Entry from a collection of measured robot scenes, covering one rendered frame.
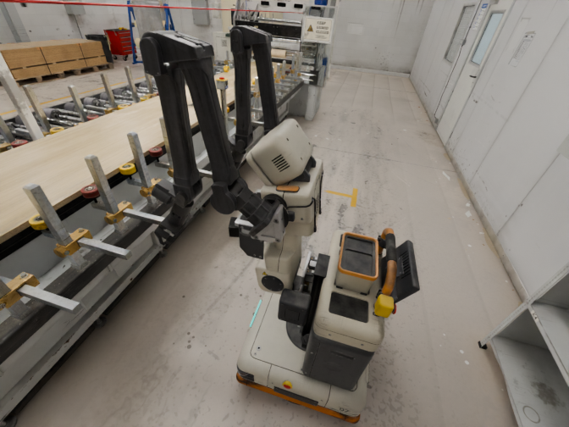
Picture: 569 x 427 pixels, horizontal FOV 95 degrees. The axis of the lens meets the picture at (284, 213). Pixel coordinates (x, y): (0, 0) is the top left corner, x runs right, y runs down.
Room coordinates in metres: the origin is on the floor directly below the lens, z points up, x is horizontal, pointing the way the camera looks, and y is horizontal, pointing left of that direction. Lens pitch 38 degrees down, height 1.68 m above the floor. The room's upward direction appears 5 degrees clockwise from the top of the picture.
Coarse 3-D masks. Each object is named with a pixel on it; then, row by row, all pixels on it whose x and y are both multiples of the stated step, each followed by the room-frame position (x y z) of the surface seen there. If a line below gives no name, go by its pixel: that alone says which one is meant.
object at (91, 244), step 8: (48, 232) 0.79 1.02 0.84; (80, 240) 0.76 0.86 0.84; (88, 240) 0.77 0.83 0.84; (88, 248) 0.75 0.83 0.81; (96, 248) 0.73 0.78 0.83; (104, 248) 0.73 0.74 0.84; (112, 248) 0.73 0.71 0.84; (120, 248) 0.74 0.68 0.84; (120, 256) 0.71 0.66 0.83; (128, 256) 0.71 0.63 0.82
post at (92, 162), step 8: (88, 160) 0.96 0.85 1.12; (96, 160) 0.98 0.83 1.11; (88, 168) 0.97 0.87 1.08; (96, 168) 0.97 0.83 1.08; (96, 176) 0.96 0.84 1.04; (104, 176) 0.99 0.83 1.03; (96, 184) 0.97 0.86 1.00; (104, 184) 0.97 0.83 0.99; (104, 192) 0.96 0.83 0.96; (104, 200) 0.96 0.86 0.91; (112, 200) 0.98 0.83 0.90; (112, 208) 0.96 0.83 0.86; (120, 224) 0.97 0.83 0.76
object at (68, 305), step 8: (8, 280) 0.55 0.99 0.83; (24, 288) 0.52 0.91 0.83; (32, 288) 0.53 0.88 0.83; (24, 296) 0.51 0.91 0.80; (32, 296) 0.50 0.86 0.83; (40, 296) 0.50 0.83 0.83; (48, 296) 0.50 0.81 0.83; (56, 296) 0.50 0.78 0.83; (48, 304) 0.48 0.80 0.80; (56, 304) 0.47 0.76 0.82; (64, 304) 0.48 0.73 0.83; (72, 304) 0.48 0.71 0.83; (80, 304) 0.49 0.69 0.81; (72, 312) 0.46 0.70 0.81
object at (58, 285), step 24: (288, 96) 4.08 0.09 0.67; (120, 240) 0.92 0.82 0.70; (96, 264) 0.76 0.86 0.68; (48, 288) 0.61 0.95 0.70; (72, 288) 0.64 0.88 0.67; (24, 312) 0.49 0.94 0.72; (48, 312) 0.53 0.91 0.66; (0, 336) 0.40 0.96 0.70; (24, 336) 0.43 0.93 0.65; (0, 360) 0.35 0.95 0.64
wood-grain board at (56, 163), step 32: (96, 128) 1.80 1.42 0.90; (128, 128) 1.85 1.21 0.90; (160, 128) 1.90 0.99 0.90; (0, 160) 1.25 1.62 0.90; (32, 160) 1.28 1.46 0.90; (64, 160) 1.31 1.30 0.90; (128, 160) 1.37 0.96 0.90; (0, 192) 0.96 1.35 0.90; (64, 192) 1.01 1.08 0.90; (0, 224) 0.76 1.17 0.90
